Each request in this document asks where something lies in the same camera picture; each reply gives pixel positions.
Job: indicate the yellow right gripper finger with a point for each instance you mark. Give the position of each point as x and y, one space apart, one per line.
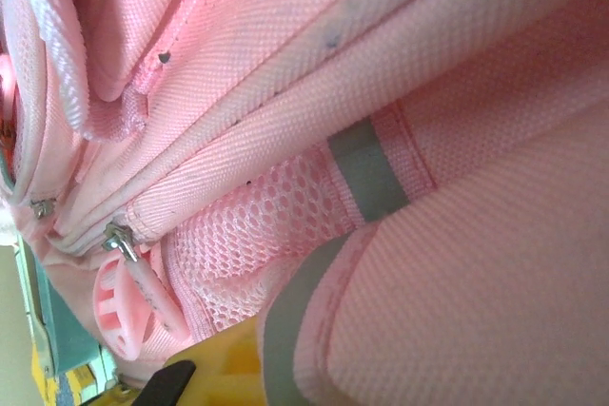
223 368

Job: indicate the pink student backpack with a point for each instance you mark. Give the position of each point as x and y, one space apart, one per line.
428 44

